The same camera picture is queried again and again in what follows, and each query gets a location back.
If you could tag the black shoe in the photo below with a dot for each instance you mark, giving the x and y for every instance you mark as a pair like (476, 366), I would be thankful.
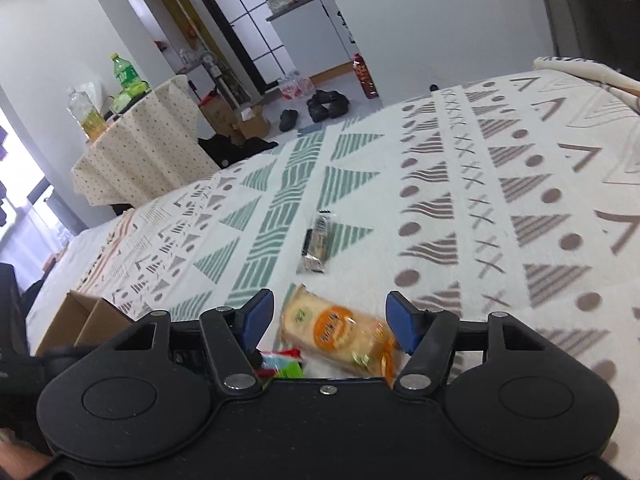
(320, 106)
(341, 102)

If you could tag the black cloth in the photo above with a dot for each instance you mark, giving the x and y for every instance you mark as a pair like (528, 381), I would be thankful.
(235, 149)

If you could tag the person's left forearm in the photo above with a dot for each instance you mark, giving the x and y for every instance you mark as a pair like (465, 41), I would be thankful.
(15, 455)

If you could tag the red green snack packet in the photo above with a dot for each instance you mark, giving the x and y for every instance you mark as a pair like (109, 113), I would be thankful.
(282, 360)

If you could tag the clear oil bottle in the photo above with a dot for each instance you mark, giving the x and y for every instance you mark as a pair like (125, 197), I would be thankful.
(89, 117)

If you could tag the orange cracker packet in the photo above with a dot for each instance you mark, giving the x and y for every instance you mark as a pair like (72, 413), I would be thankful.
(330, 330)

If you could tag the cardboard box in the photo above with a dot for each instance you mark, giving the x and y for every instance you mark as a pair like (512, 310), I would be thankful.
(70, 320)

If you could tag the printed brown carton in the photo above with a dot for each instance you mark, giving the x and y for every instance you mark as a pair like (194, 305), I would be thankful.
(219, 112)

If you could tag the white cabinet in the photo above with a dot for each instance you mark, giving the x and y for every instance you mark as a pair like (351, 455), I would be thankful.
(320, 35)

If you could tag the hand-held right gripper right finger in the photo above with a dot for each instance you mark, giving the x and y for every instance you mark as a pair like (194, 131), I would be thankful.
(402, 322)

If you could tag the green soda bottle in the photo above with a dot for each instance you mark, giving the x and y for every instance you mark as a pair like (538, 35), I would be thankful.
(125, 75)

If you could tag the table with dotted tablecloth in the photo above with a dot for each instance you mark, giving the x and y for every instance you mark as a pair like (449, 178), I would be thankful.
(145, 150)

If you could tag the small dark snack packet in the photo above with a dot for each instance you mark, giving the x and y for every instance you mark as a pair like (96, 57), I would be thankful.
(317, 242)

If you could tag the pack of water bottles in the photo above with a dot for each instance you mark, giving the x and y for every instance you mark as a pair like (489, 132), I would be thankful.
(295, 86)

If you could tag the dark framed glass door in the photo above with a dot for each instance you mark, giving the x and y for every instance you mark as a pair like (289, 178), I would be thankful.
(240, 25)

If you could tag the black slipper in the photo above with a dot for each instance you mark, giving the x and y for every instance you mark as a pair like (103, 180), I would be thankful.
(289, 119)

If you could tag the black chair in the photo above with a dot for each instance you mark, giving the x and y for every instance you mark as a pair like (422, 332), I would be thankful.
(595, 10)

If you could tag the small open brown carton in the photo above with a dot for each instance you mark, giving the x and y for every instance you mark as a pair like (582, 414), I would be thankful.
(252, 124)

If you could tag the patterned bed blanket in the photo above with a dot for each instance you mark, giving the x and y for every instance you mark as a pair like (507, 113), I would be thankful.
(450, 210)

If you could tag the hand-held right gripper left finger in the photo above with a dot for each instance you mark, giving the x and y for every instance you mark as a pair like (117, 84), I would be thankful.
(257, 317)

